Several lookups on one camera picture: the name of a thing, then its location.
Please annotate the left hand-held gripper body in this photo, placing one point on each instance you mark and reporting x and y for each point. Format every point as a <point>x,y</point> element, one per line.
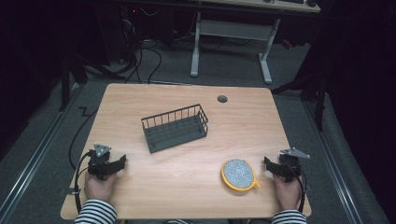
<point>99,161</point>

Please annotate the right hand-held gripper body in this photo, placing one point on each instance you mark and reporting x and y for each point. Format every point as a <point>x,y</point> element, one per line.
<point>290,165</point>

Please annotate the round yellow scrubbing sponge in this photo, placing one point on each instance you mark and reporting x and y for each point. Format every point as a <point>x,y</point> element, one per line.
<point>239,174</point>

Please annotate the person's left hand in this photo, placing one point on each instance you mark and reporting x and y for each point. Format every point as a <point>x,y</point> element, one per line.
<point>99,188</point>

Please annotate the person's right hand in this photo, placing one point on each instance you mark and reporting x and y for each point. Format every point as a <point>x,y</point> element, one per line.
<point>287,193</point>

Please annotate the black metal stand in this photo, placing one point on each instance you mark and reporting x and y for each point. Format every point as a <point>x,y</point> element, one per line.
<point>311,90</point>
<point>67,77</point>

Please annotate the white-legged desk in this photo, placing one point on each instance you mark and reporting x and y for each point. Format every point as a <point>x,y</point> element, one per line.
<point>239,31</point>

